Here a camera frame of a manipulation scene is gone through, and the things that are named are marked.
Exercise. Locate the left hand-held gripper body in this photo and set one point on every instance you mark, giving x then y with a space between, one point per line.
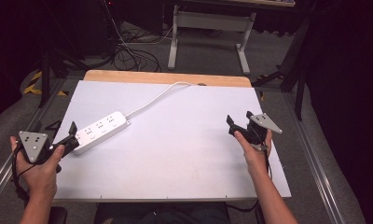
34 144

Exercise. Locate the white table cover sheet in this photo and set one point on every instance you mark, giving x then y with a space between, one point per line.
175 149

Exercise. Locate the white power strip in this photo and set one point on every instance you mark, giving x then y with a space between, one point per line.
102 130

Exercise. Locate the white metal desk frame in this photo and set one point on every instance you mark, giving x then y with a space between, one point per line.
211 21

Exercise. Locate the person's left hand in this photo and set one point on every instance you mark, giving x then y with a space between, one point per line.
40 177

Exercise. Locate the yellow black floor tape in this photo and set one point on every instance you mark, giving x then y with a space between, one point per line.
35 85

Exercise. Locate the black metal stand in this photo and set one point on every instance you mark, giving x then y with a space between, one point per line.
295 71
48 62

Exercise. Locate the aluminium floor rail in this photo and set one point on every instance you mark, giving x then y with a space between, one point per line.
18 146
318 161

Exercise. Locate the person's right hand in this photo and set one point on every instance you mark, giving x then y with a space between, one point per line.
257 158

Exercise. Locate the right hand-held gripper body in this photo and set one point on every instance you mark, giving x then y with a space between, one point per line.
262 127

